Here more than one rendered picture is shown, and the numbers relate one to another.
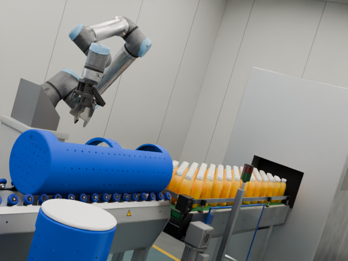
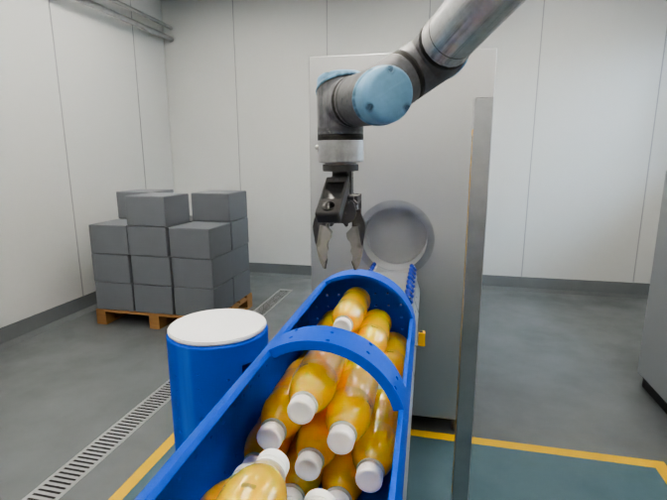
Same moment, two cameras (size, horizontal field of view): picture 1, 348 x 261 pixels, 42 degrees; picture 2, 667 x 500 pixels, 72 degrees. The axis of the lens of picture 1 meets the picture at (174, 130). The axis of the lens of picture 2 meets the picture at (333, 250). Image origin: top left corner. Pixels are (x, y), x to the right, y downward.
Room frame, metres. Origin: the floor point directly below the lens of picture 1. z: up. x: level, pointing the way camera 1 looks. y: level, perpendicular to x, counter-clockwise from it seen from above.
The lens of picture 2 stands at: (2.89, 0.04, 1.51)
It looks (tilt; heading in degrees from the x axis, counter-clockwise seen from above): 12 degrees down; 156
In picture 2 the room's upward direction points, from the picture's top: straight up
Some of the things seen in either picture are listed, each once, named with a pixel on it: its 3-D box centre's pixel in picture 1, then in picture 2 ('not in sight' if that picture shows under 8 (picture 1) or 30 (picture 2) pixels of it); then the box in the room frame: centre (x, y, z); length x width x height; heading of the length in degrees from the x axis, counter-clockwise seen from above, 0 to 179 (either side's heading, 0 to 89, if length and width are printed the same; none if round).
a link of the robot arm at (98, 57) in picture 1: (97, 57); (340, 106); (2.06, 0.43, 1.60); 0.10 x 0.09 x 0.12; 3
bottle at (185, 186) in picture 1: (184, 192); not in sight; (2.69, -0.16, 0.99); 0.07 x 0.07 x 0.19
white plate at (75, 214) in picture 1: (79, 214); (217, 325); (1.62, 0.24, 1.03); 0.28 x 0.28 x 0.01
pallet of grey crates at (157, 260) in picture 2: not in sight; (175, 255); (-1.61, 0.37, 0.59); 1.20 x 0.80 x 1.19; 53
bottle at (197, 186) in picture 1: (195, 192); not in sight; (2.80, -0.24, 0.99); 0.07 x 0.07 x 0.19
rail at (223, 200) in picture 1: (248, 199); not in sight; (3.27, -0.67, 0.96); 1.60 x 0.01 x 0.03; 145
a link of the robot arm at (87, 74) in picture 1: (92, 75); (338, 153); (2.06, 0.43, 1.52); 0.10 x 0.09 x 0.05; 55
